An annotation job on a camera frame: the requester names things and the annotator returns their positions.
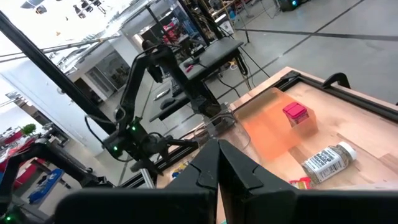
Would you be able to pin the black aluminium rig frame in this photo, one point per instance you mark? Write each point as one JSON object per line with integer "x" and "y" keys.
{"x": 357, "y": 101}

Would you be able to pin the blue yellow ramen packet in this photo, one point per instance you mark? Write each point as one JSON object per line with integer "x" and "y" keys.
{"x": 178, "y": 170}

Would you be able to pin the clear left plastic container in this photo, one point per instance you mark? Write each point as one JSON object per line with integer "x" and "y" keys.
{"x": 236, "y": 133}

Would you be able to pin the black box with blue lights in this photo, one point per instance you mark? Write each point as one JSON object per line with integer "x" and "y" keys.
{"x": 287, "y": 5}

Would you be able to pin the bagel seasoning bottle white cap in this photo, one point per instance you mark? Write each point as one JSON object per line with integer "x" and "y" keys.
{"x": 328, "y": 161}

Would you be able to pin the black computer mouse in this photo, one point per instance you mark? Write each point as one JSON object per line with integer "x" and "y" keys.
{"x": 168, "y": 103}

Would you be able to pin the black workstation desk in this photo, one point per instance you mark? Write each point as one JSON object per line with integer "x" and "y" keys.
{"x": 214, "y": 53}

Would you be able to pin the orange translucent mat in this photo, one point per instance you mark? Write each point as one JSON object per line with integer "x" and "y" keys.
{"x": 267, "y": 127}

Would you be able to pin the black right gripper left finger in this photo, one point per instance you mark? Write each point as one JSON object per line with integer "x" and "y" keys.
{"x": 186, "y": 202}

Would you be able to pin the green potted plant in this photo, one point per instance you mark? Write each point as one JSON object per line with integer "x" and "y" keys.
{"x": 28, "y": 128}

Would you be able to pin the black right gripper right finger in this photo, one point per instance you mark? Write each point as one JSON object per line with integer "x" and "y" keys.
{"x": 264, "y": 202}

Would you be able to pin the black curved frame bracket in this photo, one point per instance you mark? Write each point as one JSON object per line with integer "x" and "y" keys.
{"x": 337, "y": 74}

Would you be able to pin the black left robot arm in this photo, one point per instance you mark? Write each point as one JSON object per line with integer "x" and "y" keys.
{"x": 133, "y": 81}

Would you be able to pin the silver aluminium bracket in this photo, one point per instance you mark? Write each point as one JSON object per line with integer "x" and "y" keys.
{"x": 147, "y": 179}

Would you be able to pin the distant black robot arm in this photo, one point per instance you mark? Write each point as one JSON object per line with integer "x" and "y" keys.
{"x": 37, "y": 151}

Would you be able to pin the orange Maruchan ramen packet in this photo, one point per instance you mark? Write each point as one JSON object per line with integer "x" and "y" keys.
{"x": 300, "y": 183}

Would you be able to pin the red-lid spice container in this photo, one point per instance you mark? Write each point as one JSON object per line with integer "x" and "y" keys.
{"x": 295, "y": 112}

